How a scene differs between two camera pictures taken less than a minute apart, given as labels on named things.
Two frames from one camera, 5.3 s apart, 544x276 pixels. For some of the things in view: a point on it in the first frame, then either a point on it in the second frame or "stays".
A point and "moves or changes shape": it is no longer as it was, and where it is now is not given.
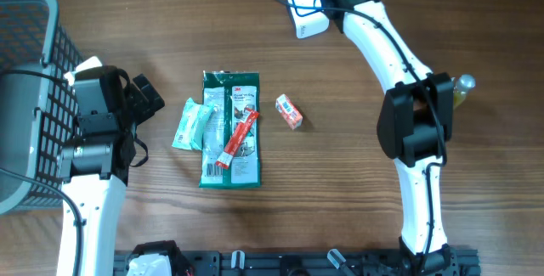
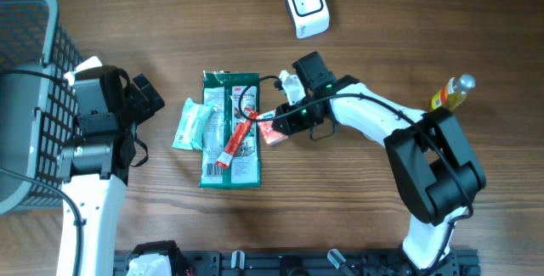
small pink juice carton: [289, 111] moves or changes shape
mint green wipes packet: [190, 131] stays
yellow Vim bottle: [461, 85] stays
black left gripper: [142, 107] stays
